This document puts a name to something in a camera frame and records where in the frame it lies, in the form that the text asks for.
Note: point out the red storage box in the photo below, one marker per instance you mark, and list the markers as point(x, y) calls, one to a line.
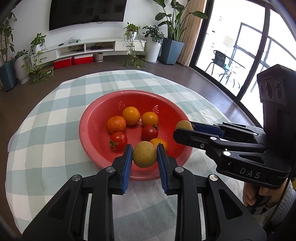
point(82, 59)
point(62, 63)

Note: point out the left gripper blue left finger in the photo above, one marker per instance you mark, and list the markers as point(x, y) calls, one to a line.
point(127, 157)

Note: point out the black balcony chair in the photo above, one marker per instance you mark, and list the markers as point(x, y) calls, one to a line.
point(229, 66)

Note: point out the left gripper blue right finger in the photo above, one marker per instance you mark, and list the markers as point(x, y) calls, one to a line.
point(162, 161)

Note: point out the plant in white ribbed pot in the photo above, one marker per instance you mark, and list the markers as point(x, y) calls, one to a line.
point(20, 61)

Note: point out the trailing plant on console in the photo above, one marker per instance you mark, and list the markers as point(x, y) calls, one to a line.
point(33, 60)

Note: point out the tall plant in blue pot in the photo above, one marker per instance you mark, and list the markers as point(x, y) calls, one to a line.
point(8, 76)

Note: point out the yellow-orange orange with navel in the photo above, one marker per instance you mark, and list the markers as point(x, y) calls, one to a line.
point(131, 115)

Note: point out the small grey pot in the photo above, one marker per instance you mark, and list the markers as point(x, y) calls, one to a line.
point(98, 57)

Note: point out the brown kiwi with stem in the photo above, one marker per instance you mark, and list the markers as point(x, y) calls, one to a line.
point(185, 124)

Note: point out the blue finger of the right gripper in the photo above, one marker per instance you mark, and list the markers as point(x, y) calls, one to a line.
point(214, 130)
point(193, 139)

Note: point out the hanging vine plant right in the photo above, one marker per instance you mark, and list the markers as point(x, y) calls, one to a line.
point(131, 33)

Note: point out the red tomato with calyx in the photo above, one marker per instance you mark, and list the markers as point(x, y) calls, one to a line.
point(118, 141)

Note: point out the bushy plant in white pot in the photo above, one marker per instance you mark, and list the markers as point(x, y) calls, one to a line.
point(153, 44)

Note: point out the white tv console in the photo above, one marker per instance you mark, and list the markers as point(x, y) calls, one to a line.
point(108, 46)

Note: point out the red tomato front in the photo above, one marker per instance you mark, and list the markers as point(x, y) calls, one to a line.
point(150, 132)

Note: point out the red storage box right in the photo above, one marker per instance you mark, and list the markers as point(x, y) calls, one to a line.
point(82, 59)

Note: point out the dark orange mandarin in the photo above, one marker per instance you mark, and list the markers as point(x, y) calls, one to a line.
point(116, 124)

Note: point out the person's right hand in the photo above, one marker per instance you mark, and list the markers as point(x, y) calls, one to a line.
point(249, 193)

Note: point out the large-leaf plant in blue pot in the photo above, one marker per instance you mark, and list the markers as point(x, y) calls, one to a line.
point(176, 16)

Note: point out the white knit sleeve forearm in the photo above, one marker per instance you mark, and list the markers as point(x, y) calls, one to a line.
point(280, 211)

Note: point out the beige curtain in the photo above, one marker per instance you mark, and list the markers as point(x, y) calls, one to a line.
point(192, 26)

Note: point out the black wall television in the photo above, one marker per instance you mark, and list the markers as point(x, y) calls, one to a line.
point(66, 13)

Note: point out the small orange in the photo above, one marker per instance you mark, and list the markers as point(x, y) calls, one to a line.
point(157, 141)

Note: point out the red storage box left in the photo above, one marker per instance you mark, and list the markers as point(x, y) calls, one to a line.
point(62, 63)

